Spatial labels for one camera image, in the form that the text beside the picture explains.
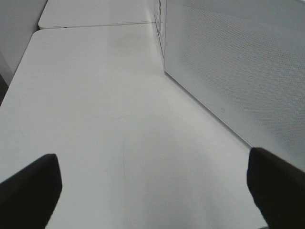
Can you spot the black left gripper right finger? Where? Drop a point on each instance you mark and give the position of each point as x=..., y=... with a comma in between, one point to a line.
x=277, y=189

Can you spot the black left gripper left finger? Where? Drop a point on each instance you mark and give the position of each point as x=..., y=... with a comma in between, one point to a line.
x=29, y=197

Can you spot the white microwave door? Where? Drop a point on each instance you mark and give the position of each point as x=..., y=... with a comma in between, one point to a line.
x=245, y=61

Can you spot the white microwave oven body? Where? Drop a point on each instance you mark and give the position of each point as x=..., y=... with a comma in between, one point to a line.
x=159, y=13

